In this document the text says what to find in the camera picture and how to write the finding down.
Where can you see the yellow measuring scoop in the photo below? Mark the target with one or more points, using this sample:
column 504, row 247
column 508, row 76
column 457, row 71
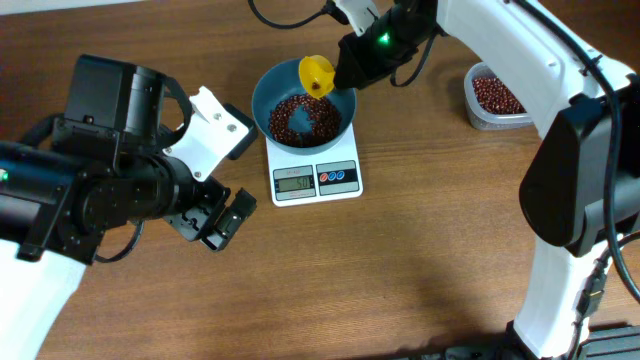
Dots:
column 316, row 74

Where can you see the white digital kitchen scale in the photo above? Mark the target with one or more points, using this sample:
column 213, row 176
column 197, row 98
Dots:
column 331, row 175

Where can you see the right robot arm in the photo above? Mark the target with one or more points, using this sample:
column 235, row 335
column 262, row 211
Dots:
column 580, row 194

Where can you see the blue plastic bowl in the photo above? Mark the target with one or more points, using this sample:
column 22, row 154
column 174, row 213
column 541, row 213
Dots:
column 282, row 82

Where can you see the red beans in bowl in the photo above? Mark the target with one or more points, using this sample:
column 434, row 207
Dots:
column 322, row 118

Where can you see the red beans pile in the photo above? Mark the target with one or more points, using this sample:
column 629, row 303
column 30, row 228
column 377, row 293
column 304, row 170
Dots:
column 494, row 97

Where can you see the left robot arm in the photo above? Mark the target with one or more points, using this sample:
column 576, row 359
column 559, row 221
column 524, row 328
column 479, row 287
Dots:
column 130, row 147

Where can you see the clear plastic bean container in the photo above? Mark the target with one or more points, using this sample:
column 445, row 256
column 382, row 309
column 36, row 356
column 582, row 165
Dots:
column 478, row 117

